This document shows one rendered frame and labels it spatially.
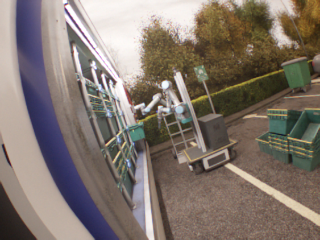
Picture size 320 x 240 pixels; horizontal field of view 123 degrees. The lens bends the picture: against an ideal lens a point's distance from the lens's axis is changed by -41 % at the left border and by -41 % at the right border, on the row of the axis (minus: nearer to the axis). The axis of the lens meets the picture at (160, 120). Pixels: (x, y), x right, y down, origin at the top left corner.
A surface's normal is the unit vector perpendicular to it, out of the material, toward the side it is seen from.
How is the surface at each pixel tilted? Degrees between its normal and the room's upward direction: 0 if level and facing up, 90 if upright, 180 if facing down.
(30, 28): 90
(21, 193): 90
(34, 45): 90
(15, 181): 90
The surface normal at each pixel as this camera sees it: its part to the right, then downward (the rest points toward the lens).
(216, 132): 0.03, 0.08
